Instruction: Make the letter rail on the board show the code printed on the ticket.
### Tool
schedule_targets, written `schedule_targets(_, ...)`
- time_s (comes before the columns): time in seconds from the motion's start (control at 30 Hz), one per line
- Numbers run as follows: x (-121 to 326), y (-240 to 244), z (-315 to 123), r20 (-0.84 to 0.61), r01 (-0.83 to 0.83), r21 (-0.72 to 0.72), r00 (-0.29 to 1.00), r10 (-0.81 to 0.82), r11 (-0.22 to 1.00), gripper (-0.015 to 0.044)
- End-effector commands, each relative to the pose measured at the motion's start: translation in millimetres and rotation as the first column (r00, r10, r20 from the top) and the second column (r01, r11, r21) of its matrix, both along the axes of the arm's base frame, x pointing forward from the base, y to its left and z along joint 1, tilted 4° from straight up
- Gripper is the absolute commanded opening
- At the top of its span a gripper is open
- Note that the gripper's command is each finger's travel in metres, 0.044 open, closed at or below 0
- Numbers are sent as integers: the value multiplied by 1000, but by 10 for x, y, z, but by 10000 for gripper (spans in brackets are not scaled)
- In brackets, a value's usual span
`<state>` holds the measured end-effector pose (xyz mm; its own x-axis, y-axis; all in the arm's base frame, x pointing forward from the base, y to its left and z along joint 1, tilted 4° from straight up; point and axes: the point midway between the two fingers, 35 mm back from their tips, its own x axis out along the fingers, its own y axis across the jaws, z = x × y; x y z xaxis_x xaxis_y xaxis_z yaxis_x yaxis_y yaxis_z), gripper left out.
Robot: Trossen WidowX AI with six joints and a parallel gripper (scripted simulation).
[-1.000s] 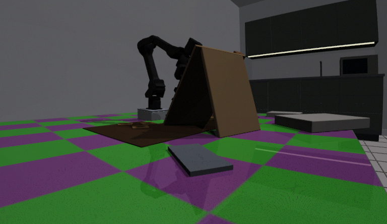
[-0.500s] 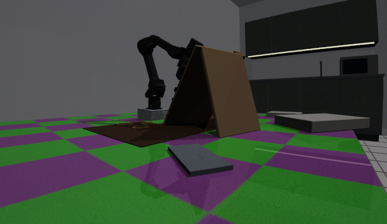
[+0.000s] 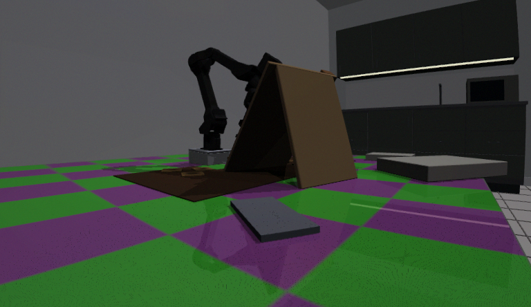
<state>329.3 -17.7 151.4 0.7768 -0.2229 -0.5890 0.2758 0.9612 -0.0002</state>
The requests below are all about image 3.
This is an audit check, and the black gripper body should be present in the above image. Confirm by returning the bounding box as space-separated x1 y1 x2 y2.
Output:
243 85 258 106

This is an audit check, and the brown a-frame board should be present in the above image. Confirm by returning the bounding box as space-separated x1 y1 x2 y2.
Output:
223 62 357 189

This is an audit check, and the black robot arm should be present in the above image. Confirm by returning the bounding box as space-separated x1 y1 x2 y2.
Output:
188 48 283 151

